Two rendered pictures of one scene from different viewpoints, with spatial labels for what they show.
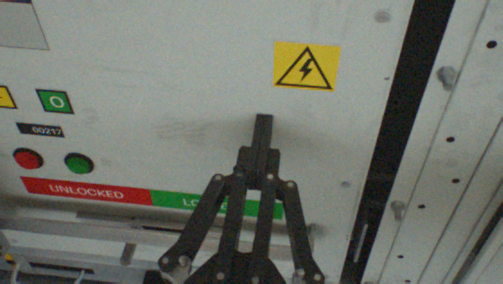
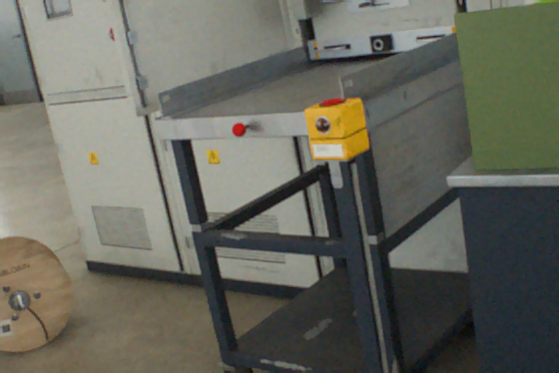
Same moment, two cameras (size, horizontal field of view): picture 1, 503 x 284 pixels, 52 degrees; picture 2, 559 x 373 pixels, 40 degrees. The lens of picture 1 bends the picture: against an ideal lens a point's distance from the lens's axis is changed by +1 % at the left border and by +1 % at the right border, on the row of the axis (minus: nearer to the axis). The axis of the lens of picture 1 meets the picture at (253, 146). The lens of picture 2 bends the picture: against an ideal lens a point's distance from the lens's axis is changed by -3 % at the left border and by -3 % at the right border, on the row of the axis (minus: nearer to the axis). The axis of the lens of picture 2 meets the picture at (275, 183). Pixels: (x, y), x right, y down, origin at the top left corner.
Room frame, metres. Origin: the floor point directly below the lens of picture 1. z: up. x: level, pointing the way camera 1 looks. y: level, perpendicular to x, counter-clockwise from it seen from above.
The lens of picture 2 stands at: (-1.81, -0.79, 1.14)
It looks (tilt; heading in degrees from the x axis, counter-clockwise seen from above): 15 degrees down; 33
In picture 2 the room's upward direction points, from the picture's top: 11 degrees counter-clockwise
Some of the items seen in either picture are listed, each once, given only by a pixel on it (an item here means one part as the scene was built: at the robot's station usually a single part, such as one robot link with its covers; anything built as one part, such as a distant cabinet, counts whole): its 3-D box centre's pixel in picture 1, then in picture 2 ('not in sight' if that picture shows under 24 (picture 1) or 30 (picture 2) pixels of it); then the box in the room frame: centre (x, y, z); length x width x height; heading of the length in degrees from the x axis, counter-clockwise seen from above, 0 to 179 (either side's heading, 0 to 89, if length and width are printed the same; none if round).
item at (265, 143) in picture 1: (264, 151); not in sight; (0.31, -0.01, 1.23); 0.07 x 0.01 x 0.03; 173
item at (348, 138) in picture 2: not in sight; (336, 129); (-0.55, -0.14, 0.85); 0.08 x 0.08 x 0.10; 82
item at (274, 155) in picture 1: (281, 175); not in sight; (0.28, -0.02, 1.23); 0.05 x 0.03 x 0.01; 173
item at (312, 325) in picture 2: not in sight; (348, 219); (0.03, 0.17, 0.46); 0.64 x 0.58 x 0.66; 172
